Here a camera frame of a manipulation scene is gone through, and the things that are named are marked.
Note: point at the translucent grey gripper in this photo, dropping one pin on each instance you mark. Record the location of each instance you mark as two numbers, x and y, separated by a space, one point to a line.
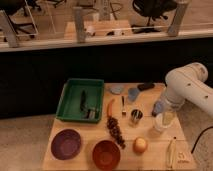
162 106

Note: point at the blue sponge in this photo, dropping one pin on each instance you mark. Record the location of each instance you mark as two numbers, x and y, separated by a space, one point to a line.
133 94

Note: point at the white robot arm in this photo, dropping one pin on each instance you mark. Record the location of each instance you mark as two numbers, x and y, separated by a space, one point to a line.
185 83

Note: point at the dark knife in tray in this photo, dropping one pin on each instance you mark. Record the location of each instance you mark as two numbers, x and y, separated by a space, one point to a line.
89 112

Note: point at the green plastic tray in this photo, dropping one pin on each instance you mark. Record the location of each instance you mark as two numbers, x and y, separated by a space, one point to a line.
69 104

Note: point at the white plastic cup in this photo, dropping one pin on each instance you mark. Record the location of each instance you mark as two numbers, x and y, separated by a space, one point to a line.
158 123

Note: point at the black rectangular object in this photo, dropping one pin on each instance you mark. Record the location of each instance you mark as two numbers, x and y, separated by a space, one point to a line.
145 86

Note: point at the metal cup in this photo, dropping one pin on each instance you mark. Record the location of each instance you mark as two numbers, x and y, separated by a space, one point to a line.
136 116

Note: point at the wooden board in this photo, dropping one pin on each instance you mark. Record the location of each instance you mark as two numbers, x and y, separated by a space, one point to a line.
153 159

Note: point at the yellow apple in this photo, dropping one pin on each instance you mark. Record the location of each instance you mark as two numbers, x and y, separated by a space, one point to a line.
140 145

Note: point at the yellow banana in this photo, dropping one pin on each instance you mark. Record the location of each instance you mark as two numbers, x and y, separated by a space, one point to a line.
170 153

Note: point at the orange carrot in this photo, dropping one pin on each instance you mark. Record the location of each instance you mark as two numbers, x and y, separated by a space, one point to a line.
109 108

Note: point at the bunch of dark grapes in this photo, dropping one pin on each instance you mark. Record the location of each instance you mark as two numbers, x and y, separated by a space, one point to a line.
115 132

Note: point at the red-brown bowl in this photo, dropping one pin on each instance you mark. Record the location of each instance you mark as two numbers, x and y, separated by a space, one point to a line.
106 155

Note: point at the black office chair right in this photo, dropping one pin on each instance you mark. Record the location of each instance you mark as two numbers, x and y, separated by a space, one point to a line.
153 10

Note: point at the black office chair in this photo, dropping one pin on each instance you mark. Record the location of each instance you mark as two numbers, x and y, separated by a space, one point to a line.
12 8
153 10

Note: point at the purple bowl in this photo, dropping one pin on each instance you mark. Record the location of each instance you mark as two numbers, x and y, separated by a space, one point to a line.
66 144

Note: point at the black office chair left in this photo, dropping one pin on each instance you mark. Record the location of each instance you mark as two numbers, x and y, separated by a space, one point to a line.
12 8

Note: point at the grey window post right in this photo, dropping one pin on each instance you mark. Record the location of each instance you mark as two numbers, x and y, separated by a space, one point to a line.
174 28

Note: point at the grey window post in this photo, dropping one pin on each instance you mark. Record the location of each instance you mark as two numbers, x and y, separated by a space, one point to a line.
174 28
79 24
8 30

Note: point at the grey window post middle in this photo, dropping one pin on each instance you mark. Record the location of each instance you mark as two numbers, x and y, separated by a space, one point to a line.
79 24

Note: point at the grey window post left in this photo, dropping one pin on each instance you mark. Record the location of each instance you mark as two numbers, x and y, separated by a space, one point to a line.
8 30

